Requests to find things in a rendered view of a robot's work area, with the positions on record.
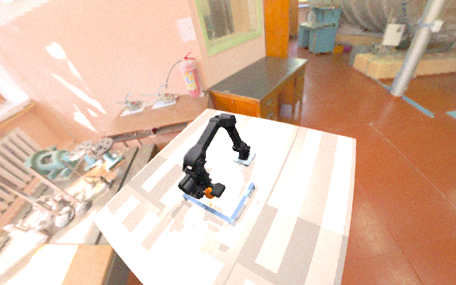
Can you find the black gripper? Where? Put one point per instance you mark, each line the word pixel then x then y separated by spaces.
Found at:
pixel 217 189

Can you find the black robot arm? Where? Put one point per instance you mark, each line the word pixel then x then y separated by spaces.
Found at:
pixel 196 155

